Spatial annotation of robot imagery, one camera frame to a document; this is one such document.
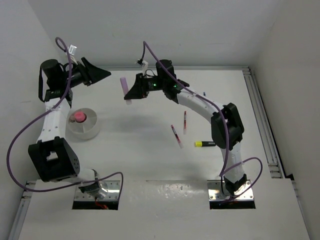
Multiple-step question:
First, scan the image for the pink cap in container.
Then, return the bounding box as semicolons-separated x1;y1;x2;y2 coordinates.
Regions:
73;111;87;123

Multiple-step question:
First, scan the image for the purple clear highlighter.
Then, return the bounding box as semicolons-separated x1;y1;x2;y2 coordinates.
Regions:
120;77;132;105

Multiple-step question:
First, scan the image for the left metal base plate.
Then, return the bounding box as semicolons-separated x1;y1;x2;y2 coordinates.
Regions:
72;180;121;211

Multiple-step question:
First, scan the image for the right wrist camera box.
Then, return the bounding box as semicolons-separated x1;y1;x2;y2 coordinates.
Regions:
136;59;149;76

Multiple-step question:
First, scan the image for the metal base plate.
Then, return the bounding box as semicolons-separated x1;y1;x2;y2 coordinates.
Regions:
207;180;256;210
72;180;121;211

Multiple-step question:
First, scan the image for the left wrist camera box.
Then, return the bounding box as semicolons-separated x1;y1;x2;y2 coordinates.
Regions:
68;44;77;64

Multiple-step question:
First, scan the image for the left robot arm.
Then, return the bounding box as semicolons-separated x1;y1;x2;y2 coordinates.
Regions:
28;57;111;195

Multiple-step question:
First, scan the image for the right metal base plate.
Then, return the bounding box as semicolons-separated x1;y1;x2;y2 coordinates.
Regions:
207;180;256;210

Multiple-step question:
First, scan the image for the red refill pen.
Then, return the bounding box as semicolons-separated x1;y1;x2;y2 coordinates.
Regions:
170;125;184;149
183;110;187;135

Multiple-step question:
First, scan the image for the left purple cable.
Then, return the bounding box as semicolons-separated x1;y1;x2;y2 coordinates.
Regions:
6;37;124;193

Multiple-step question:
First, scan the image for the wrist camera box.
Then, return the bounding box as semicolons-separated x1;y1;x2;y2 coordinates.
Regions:
68;44;77;64
136;59;149;76

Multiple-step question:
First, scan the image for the yellow black highlighter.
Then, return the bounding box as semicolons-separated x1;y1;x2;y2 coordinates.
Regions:
194;141;216;148

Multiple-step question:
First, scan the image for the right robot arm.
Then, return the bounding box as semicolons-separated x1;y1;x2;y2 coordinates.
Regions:
124;59;247;196

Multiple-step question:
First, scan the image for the red refill pen upper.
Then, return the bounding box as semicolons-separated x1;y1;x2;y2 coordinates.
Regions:
183;110;187;135

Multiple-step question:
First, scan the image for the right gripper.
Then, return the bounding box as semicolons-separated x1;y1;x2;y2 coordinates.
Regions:
125;73;166;100

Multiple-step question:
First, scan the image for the red refill pen lower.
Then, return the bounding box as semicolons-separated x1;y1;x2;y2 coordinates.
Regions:
170;125;184;149

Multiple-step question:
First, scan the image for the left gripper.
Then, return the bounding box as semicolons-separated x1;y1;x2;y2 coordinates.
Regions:
61;57;111;88

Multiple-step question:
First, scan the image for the white round divided container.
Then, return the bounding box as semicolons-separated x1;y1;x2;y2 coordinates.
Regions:
65;107;101;142

